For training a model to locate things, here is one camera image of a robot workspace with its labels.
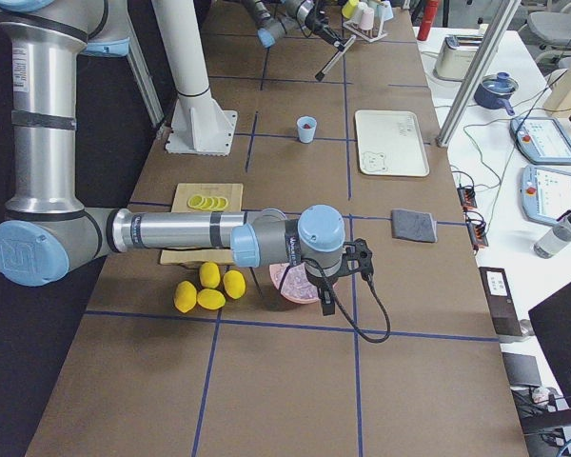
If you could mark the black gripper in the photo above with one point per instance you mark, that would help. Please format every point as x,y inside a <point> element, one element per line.
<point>323,283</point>
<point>324,31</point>

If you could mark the light blue plastic cup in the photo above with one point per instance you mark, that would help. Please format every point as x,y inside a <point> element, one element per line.
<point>306,136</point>

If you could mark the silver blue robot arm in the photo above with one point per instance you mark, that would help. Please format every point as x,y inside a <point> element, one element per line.
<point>48,232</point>
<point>270,28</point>

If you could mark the yellow-green plastic cup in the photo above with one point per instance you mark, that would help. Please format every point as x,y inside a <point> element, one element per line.
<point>349,8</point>

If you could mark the clear ice cubes pile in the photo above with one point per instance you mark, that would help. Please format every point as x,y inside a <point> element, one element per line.
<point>295,283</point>

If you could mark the pink plastic cup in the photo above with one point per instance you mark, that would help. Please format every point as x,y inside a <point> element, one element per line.
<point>363,17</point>

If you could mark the pink bowl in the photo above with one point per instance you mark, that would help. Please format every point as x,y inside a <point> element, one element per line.
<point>290,297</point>

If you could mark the yellow lemon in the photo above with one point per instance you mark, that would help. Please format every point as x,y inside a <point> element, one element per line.
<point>209,275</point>
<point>211,299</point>
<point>234,284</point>
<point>185,297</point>

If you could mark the grey folded cloth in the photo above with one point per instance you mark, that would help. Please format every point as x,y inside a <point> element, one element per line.
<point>411,225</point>

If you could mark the cream bear serving tray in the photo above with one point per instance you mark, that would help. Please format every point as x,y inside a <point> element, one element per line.
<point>390,143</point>

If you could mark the white toaster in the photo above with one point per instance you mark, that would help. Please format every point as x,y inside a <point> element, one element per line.
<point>455,56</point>

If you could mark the wooden cutting board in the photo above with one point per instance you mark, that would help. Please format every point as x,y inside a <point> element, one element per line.
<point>230,199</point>

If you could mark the lemon slice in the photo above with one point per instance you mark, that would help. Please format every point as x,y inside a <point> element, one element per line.
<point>196,201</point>
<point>210,203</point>

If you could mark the blue pot with lid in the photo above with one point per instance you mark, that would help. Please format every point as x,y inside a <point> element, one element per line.
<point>495,91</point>

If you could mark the brown box with label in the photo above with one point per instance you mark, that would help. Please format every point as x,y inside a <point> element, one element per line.
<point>501,307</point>

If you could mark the upper teach pendant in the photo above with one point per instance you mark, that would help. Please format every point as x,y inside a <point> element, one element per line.
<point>541,140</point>

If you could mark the teach pendant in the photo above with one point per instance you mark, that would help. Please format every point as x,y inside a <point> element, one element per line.
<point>545,194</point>
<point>541,140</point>

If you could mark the black monitor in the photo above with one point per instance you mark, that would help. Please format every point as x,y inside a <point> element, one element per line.
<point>551,321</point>

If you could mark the lower teach pendant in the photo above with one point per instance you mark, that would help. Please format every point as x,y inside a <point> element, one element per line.
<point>545,194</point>

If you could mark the grey water bottle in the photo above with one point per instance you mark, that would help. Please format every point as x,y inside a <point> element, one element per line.
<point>555,239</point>

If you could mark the white wire cup rack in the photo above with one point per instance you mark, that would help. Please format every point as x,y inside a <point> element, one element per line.
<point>375,34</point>

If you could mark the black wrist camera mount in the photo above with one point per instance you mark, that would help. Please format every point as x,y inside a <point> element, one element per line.
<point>357,258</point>

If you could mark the aluminium frame post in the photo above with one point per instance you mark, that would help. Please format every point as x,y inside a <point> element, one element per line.
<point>477,70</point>

